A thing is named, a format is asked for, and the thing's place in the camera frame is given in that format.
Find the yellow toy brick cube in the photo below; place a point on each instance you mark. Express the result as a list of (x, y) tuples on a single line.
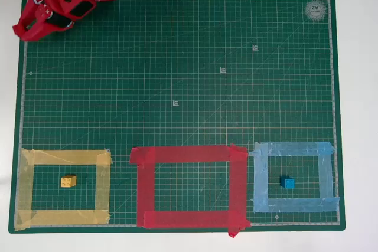
[(68, 181)]

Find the green cutting mat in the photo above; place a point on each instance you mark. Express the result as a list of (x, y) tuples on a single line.
[(177, 86)]

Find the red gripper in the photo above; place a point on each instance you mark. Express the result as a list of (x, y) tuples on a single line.
[(56, 21)]

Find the blue tape square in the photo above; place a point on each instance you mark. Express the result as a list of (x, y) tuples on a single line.
[(261, 181)]

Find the blue toy brick cube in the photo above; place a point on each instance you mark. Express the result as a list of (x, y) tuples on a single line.
[(288, 183)]

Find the yellow tape square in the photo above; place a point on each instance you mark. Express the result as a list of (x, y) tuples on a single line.
[(26, 187)]

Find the red tape square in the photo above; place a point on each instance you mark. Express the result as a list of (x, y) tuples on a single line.
[(146, 187)]

